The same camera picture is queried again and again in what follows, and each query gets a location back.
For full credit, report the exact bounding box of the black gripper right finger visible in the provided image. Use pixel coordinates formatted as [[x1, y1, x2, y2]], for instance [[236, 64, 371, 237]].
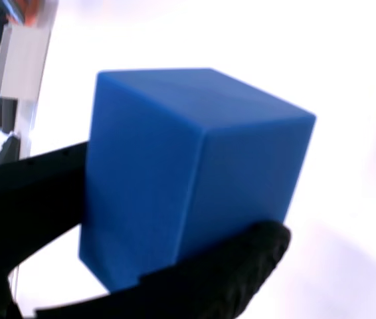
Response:
[[35, 220, 292, 319]]

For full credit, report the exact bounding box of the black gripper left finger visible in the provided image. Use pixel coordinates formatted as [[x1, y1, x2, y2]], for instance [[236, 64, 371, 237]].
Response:
[[0, 141, 90, 319]]

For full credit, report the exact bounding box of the blue block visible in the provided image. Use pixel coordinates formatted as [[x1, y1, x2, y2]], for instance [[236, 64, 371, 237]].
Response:
[[76, 67, 318, 295]]

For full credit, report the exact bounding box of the white grey cabinet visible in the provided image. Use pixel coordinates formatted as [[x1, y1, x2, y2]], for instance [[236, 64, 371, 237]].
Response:
[[0, 25, 53, 101]]

